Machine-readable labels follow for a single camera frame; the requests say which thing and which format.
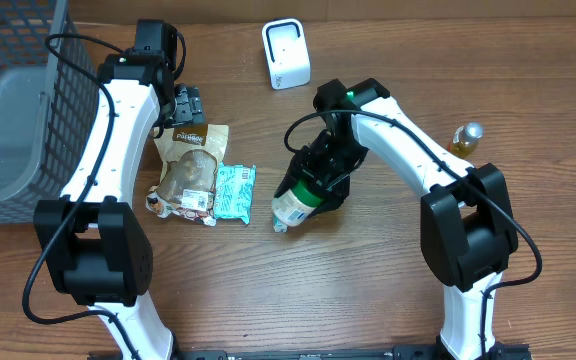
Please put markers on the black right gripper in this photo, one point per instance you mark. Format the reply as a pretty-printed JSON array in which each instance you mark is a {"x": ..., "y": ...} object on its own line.
[{"x": 338, "y": 193}]

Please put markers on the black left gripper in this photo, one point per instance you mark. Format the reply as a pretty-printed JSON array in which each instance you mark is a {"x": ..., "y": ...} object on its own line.
[{"x": 187, "y": 105}]

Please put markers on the green lid white jar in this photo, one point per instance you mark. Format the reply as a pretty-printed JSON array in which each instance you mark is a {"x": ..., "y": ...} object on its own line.
[{"x": 296, "y": 204}]

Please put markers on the brown snack pouch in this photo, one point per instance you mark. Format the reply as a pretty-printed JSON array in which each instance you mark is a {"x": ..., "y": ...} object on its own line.
[{"x": 190, "y": 159}]

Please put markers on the teal white tissue pack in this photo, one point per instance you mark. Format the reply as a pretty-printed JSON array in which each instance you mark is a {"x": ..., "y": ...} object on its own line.
[{"x": 279, "y": 226}]

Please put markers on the teal snack packet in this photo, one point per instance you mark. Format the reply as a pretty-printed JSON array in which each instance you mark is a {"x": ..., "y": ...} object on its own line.
[{"x": 234, "y": 192}]

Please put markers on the yellow liquid plastic bottle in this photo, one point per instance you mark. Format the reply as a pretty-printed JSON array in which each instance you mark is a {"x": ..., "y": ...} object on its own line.
[{"x": 466, "y": 139}]

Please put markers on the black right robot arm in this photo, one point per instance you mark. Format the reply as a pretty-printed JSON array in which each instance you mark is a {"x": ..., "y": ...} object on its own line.
[{"x": 465, "y": 236}]

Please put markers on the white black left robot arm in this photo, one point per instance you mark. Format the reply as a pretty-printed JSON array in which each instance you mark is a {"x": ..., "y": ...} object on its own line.
[{"x": 92, "y": 243}]

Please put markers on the white barcode scanner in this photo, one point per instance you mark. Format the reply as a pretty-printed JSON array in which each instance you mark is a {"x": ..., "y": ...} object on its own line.
[{"x": 286, "y": 53}]

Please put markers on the grey plastic mesh basket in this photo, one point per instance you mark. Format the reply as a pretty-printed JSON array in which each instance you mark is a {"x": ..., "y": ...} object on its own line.
[{"x": 47, "y": 109}]

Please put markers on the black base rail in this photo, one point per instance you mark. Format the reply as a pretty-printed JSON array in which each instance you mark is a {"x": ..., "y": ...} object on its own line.
[{"x": 398, "y": 352}]

